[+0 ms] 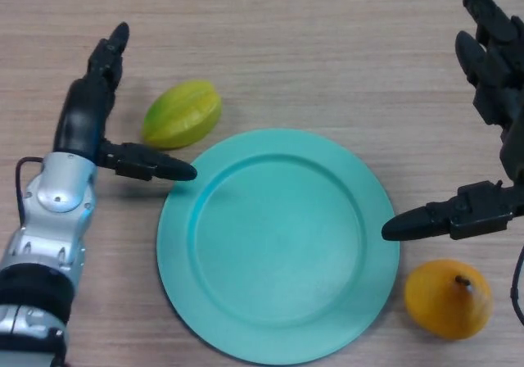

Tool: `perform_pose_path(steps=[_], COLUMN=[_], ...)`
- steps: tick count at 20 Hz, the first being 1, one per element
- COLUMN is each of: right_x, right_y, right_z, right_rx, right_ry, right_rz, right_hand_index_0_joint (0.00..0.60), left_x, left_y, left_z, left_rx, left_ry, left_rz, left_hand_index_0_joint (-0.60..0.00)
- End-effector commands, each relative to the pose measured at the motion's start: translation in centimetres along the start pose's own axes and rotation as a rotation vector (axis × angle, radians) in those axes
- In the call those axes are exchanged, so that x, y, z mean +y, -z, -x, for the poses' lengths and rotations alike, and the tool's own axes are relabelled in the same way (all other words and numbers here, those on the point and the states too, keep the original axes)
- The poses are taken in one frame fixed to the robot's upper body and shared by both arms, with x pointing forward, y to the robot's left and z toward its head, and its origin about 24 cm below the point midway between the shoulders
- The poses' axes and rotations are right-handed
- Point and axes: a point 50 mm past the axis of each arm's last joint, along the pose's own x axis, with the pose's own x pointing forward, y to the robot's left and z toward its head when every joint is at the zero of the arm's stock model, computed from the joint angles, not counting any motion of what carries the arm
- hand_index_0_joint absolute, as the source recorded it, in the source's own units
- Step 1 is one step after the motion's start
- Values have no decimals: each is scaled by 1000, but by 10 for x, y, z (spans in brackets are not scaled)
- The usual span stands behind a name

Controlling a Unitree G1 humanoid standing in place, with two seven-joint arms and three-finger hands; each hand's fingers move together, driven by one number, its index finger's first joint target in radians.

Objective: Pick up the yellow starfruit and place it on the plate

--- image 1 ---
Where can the orange yellow pear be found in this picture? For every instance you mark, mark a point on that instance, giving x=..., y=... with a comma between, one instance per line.
x=446, y=301

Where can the teal round plate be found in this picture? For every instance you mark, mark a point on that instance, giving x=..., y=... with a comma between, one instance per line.
x=278, y=240

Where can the yellow green starfruit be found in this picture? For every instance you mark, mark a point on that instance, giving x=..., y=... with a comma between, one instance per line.
x=180, y=115

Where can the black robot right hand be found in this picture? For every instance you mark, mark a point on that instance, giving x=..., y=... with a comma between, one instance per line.
x=511, y=109

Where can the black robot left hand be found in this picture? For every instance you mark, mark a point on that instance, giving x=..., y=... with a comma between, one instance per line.
x=82, y=117

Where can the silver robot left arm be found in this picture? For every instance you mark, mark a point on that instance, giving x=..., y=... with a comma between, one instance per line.
x=53, y=227

